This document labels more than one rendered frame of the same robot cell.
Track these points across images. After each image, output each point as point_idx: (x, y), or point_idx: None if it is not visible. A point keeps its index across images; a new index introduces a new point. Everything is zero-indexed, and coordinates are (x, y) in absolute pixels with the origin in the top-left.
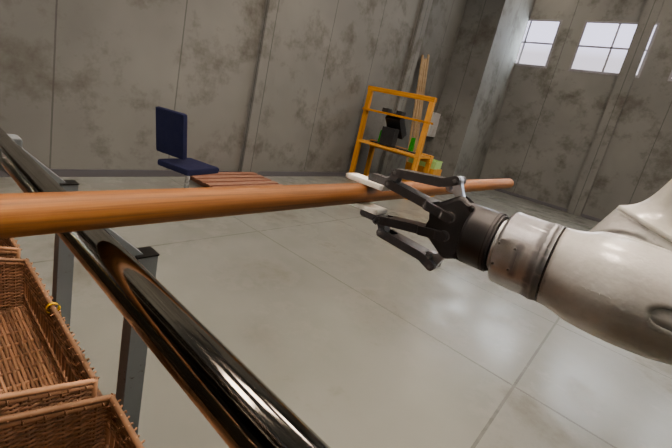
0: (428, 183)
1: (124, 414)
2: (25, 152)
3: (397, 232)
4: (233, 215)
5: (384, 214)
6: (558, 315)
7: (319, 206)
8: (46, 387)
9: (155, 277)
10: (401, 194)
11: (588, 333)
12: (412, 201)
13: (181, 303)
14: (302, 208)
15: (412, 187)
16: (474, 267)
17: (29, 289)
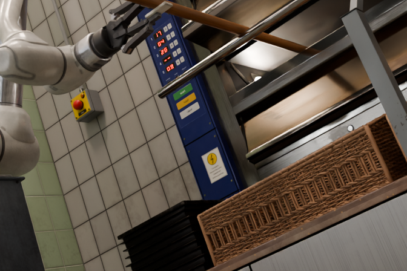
0: (126, 11)
1: (346, 135)
2: None
3: (141, 30)
4: (212, 26)
5: (147, 19)
6: (92, 75)
7: (183, 17)
8: None
9: (349, 36)
10: (138, 12)
11: (83, 83)
12: (134, 17)
13: (209, 55)
14: (190, 20)
15: (131, 8)
16: (113, 54)
17: None
